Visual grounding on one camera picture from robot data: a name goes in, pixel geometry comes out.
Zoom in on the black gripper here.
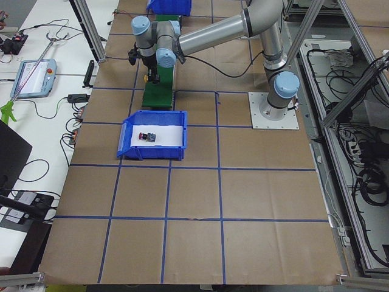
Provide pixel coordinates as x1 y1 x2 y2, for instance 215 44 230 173
128 43 159 84

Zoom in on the white foam pad left bin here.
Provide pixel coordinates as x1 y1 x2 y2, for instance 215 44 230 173
131 125 184 147

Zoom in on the green handled reacher grabber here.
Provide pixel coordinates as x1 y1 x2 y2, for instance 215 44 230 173
1 34 65 125

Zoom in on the aluminium frame post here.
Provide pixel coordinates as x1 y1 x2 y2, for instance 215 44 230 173
69 0 106 63

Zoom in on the green conveyor belt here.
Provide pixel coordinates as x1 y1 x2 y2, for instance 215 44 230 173
141 15 182 111

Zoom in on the black power adapter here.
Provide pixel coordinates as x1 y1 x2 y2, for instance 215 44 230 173
67 94 90 103

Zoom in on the red mushroom push button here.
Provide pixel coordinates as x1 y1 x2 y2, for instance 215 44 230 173
138 132 156 143

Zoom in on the blue plastic bin right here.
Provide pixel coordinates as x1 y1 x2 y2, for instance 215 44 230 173
146 0 192 16

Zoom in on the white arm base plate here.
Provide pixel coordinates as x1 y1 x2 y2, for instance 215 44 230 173
248 92 299 130

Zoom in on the blue plastic bin left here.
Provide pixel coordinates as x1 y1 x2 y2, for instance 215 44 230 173
117 110 187 161

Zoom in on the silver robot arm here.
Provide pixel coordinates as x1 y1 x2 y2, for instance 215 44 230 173
128 1 300 121

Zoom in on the blue teach pendant tablet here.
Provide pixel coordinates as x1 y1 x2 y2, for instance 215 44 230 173
10 58 57 99

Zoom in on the blue plastic bin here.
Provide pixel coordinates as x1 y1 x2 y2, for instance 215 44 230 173
117 110 187 161
146 0 192 16

